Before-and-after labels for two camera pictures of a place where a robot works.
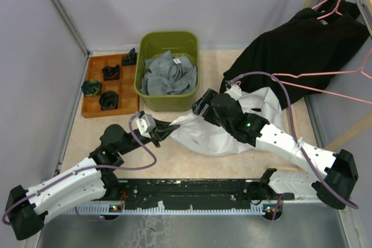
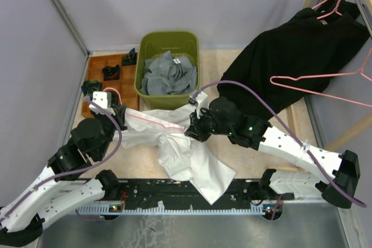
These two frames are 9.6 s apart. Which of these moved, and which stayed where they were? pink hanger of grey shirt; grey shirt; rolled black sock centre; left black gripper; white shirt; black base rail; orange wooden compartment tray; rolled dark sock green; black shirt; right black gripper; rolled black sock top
Moved: left black gripper; pink hanger of grey shirt; white shirt; right black gripper
Stayed: black base rail; orange wooden compartment tray; grey shirt; rolled dark sock green; rolled black sock top; rolled black sock centre; black shirt
